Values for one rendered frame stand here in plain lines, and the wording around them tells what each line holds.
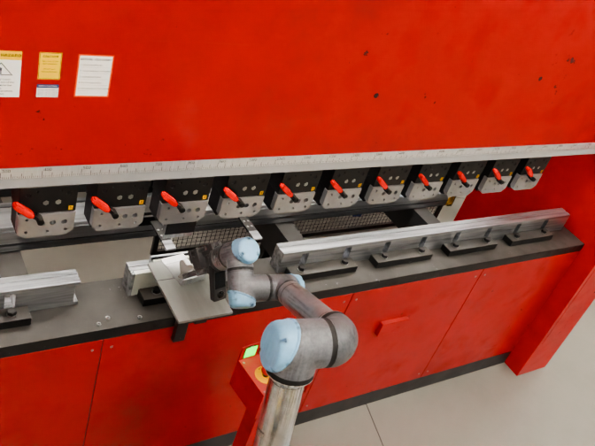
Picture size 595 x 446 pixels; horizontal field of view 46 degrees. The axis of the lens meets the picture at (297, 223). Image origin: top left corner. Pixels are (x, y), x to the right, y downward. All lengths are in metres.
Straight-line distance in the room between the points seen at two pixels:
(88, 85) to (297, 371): 0.84
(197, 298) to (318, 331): 0.67
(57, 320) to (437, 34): 1.44
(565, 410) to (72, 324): 2.78
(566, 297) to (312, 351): 2.39
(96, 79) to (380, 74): 0.88
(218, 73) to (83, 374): 1.04
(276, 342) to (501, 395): 2.51
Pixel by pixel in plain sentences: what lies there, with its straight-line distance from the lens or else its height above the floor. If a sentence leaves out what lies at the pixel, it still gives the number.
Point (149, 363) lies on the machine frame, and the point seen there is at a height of 0.67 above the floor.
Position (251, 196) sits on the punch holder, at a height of 1.25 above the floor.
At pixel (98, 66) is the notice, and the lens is 1.76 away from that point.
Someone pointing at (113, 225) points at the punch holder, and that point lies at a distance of 2.05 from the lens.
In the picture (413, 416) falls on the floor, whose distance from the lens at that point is 3.55.
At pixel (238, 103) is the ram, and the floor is 1.59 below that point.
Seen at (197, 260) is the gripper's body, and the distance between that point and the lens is 2.09.
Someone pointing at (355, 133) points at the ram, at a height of 1.48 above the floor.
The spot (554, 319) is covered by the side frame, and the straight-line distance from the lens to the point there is 3.87.
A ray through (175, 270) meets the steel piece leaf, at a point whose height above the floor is 1.00.
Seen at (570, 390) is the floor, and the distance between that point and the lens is 4.27.
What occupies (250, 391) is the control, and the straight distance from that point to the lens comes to 2.32.
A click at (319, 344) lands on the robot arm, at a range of 1.57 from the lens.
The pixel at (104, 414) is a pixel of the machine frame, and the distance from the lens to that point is 2.53.
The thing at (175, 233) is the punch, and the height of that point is 1.11.
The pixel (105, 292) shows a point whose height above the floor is 0.87.
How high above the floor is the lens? 2.45
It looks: 34 degrees down
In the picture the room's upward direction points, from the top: 20 degrees clockwise
